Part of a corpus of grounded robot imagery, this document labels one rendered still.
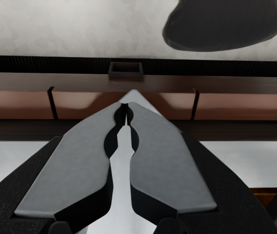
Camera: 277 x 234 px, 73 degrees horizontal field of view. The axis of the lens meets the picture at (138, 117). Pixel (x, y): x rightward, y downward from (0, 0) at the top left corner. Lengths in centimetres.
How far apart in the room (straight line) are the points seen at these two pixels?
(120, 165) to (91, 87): 11
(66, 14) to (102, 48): 8
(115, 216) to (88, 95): 20
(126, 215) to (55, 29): 33
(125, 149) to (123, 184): 7
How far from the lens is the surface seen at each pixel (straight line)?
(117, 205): 32
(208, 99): 25
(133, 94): 19
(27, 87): 27
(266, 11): 39
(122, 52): 36
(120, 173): 26
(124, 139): 22
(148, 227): 38
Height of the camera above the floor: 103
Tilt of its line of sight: 57 degrees down
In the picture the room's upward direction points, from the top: 176 degrees clockwise
